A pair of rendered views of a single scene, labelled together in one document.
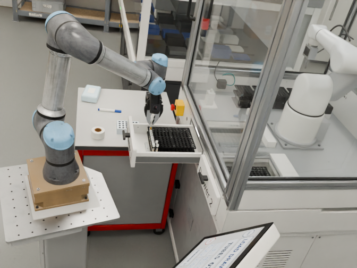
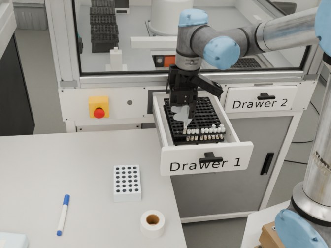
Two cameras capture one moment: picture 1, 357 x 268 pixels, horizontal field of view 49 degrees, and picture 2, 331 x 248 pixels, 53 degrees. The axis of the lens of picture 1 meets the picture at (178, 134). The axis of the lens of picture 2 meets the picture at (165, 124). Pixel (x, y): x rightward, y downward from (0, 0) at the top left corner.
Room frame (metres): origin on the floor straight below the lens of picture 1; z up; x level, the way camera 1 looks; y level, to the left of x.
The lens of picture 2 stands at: (1.64, 1.00, 1.59)
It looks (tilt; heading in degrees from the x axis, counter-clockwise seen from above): 38 degrees down; 275
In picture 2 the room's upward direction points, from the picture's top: 5 degrees clockwise
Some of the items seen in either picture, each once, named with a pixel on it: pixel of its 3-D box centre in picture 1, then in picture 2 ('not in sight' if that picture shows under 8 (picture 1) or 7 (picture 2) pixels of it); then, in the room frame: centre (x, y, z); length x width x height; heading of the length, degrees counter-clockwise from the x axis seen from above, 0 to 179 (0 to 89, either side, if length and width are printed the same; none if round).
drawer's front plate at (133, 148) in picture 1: (131, 140); (206, 158); (1.56, 0.22, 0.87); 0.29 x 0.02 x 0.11; 17
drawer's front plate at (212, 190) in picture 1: (207, 183); (260, 99); (1.35, -0.17, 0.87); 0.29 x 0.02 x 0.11; 17
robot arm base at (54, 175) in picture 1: (60, 164); not in sight; (1.24, 0.46, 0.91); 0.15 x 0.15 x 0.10
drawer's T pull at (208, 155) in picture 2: (126, 135); (210, 157); (1.56, 0.25, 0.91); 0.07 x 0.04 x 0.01; 17
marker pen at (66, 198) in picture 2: (109, 110); (63, 214); (1.96, 0.43, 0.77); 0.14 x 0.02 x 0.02; 101
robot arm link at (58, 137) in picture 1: (58, 141); not in sight; (1.25, 0.47, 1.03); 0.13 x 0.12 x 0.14; 38
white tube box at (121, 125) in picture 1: (127, 127); (126, 182); (1.81, 0.29, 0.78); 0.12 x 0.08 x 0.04; 105
